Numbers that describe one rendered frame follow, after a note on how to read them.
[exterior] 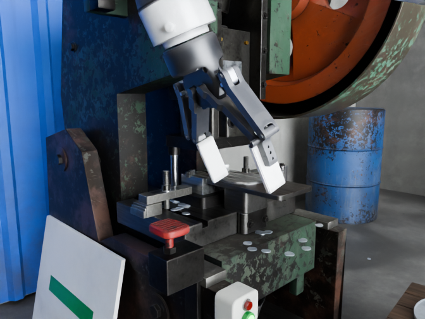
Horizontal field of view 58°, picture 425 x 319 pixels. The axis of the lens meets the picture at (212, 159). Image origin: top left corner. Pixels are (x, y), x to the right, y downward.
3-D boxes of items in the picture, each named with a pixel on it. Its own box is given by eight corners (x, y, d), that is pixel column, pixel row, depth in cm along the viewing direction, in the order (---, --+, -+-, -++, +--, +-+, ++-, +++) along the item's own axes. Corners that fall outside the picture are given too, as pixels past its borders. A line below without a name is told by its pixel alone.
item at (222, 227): (295, 211, 120) (296, 192, 119) (184, 253, 89) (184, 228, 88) (226, 193, 141) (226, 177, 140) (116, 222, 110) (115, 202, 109)
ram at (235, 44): (261, 136, 107) (264, 24, 102) (223, 140, 97) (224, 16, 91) (217, 131, 119) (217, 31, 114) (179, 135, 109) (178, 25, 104)
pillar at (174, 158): (179, 188, 112) (179, 140, 110) (174, 189, 111) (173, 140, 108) (175, 187, 114) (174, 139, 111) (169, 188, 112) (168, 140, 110)
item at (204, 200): (251, 195, 115) (251, 185, 115) (202, 209, 102) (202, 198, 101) (214, 186, 127) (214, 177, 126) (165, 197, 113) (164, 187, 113)
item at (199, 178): (240, 185, 115) (240, 170, 114) (202, 195, 105) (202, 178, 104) (218, 180, 121) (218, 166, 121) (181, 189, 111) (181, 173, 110)
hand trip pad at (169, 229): (193, 262, 75) (192, 225, 74) (168, 272, 71) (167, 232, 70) (171, 252, 80) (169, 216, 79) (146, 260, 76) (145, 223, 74)
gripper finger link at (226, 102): (218, 81, 53) (219, 73, 52) (274, 135, 49) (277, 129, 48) (195, 92, 51) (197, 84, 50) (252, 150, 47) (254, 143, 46)
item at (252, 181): (311, 235, 99) (314, 183, 96) (278, 250, 89) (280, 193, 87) (238, 213, 116) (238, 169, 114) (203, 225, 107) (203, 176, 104)
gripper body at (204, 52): (150, 56, 52) (178, 118, 55) (178, 42, 45) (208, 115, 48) (193, 37, 56) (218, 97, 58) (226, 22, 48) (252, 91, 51)
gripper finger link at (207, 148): (197, 143, 59) (195, 143, 60) (214, 183, 61) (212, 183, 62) (212, 135, 60) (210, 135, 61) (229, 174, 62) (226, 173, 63)
